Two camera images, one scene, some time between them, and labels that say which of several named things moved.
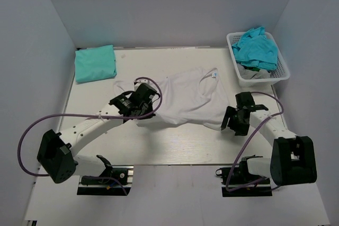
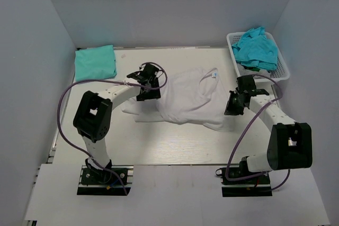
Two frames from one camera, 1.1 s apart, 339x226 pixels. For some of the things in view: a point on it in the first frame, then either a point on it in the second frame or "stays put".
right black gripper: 230,112 to 230,110
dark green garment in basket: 252,69 stays put
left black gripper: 151,106 to 155,93
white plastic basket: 281,72 stays put
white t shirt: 192,96 stays put
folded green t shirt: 95,63 stays put
